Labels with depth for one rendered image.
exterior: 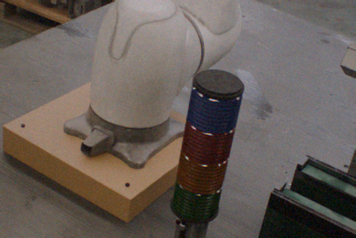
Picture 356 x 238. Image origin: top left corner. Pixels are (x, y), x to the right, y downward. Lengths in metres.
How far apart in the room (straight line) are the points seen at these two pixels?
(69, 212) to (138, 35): 0.33
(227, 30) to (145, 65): 0.25
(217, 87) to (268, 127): 0.75
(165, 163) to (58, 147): 0.20
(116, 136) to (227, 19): 0.32
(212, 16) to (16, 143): 0.44
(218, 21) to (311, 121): 0.38
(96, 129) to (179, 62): 0.20
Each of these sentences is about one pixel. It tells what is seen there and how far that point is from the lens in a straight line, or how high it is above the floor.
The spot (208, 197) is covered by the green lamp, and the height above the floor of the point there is 1.07.
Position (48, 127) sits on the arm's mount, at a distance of 1.31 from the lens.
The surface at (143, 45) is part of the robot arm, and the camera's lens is 1.15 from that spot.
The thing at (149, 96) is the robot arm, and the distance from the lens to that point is 1.19.
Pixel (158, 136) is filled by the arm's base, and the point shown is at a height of 0.88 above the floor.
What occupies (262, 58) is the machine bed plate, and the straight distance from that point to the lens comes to 1.79.
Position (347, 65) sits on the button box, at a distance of 1.28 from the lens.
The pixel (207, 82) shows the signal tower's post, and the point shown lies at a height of 1.22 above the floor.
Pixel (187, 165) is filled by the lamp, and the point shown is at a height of 1.11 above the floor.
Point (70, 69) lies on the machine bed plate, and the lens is 1.61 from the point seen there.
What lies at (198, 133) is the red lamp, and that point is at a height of 1.16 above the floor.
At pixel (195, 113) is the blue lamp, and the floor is 1.18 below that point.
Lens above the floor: 1.59
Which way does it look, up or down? 32 degrees down
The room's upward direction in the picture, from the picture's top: 9 degrees clockwise
